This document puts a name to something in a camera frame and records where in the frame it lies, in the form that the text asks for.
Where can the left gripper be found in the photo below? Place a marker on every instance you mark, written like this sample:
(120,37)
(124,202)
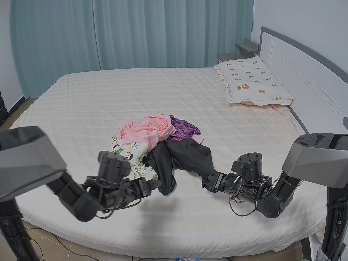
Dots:
(136,192)

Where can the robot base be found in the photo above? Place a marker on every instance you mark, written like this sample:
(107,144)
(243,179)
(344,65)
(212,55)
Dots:
(187,259)

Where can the bed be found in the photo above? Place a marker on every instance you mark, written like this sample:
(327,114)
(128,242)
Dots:
(136,96)

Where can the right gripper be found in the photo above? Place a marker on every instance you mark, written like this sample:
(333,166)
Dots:
(227,183)

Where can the pink garment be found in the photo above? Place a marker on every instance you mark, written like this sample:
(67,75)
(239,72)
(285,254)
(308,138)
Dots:
(146,132)

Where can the white printed pyjama garment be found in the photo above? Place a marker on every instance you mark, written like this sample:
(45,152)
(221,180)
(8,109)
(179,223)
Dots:
(130,152)

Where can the black T-shirt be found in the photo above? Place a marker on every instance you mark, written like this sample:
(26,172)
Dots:
(187,154)

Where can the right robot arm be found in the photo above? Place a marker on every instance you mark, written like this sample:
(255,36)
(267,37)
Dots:
(312,156)

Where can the grey bedside table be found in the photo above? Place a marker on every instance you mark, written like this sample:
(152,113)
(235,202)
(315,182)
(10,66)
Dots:
(246,46)

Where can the purple garment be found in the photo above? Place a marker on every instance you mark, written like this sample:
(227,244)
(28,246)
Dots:
(183,129)

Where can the white printed pillow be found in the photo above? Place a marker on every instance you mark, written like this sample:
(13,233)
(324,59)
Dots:
(250,80)

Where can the black chest of drawers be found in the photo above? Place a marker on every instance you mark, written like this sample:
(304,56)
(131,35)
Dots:
(3,110)

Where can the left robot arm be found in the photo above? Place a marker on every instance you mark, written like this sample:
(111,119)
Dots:
(30,156)

